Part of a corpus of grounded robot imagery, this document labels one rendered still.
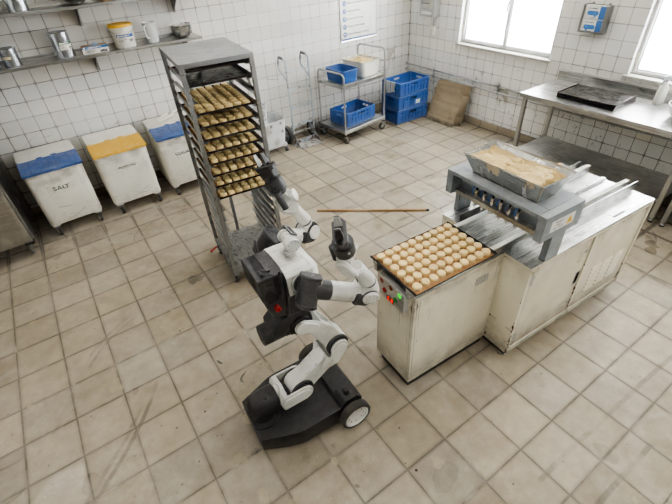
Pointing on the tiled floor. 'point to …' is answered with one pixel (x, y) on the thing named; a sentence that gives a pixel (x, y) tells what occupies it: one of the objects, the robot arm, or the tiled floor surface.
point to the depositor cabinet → (558, 265)
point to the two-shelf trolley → (358, 98)
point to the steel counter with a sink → (639, 113)
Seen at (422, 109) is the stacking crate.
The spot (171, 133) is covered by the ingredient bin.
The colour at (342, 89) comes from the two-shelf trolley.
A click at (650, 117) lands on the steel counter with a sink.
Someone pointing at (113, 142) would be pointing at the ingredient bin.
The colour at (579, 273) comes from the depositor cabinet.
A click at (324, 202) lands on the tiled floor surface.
